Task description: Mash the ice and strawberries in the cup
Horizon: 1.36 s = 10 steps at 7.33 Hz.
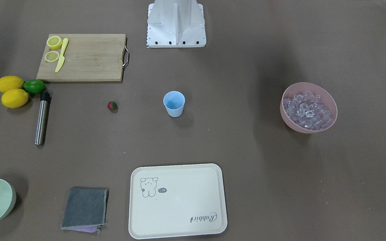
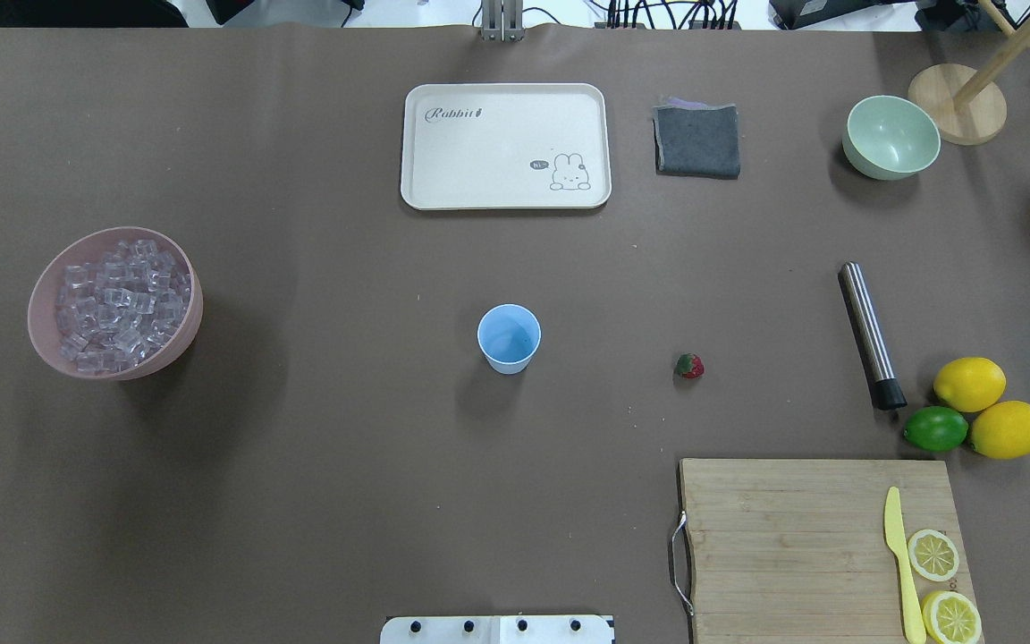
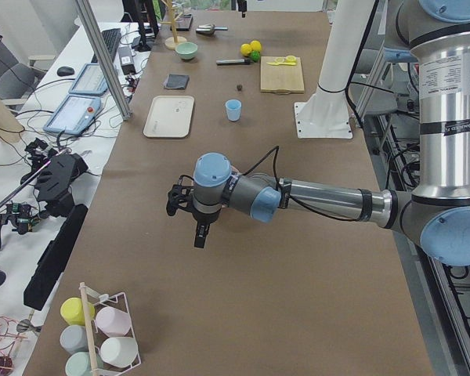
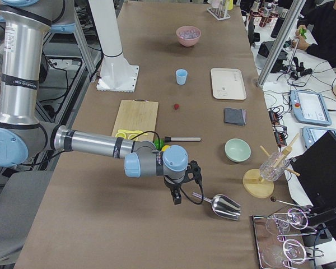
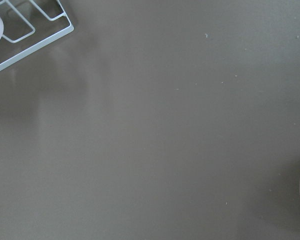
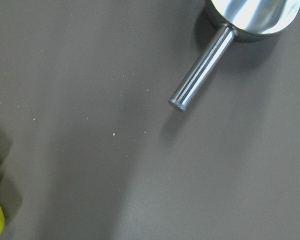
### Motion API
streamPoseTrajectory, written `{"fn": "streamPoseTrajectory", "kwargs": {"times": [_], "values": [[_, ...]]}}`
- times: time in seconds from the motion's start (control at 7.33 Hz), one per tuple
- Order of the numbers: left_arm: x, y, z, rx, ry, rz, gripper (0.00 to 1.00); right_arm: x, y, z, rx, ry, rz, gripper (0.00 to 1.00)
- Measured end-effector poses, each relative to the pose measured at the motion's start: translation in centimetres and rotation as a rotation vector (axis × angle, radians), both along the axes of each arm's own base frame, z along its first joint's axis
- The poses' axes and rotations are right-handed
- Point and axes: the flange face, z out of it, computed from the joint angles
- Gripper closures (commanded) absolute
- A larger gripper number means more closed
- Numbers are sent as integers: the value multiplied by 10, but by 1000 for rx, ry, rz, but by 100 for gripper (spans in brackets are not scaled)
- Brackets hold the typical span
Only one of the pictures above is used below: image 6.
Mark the steel ice scoop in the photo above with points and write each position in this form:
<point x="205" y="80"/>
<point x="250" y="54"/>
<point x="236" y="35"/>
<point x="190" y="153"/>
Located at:
<point x="235" y="21"/>

